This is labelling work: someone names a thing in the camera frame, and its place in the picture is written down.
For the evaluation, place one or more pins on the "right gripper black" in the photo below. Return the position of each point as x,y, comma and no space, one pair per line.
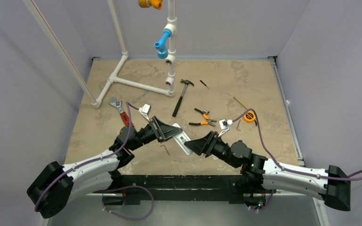
212,143

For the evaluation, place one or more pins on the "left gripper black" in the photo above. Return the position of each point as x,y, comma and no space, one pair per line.
166,131

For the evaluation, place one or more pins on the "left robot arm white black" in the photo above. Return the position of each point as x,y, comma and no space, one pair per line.
58,184

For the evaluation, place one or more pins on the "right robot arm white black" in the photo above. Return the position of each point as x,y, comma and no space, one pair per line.
330,184

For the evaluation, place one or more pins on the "orange black pliers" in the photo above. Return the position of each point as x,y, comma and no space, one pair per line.
207,121

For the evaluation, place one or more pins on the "silver flat wrench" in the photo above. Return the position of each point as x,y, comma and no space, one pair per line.
140,97

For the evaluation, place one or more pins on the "red adjustable wrench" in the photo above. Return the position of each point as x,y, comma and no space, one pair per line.
118,104

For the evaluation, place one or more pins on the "yellow tape measure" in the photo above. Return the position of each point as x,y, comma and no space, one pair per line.
250,117

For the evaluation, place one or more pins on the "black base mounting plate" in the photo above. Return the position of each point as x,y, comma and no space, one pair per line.
233,189

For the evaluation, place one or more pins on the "blue pipe fitting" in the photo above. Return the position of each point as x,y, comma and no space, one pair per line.
160,45

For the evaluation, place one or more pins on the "orange pipe fitting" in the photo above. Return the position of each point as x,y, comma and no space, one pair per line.
157,4

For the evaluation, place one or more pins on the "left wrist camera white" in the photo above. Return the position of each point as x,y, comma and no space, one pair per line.
144,112

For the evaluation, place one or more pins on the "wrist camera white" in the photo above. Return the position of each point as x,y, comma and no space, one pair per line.
144,112
224,126

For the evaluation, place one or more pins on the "black handled claw hammer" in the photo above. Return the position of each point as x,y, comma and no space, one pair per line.
186,83

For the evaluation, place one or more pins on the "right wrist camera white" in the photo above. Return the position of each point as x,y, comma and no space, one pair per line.
224,126

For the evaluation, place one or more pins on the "white PVC pipe frame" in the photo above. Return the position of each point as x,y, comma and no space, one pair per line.
128,33

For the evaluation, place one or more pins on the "aluminium rail frame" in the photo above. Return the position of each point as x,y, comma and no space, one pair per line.
282,209

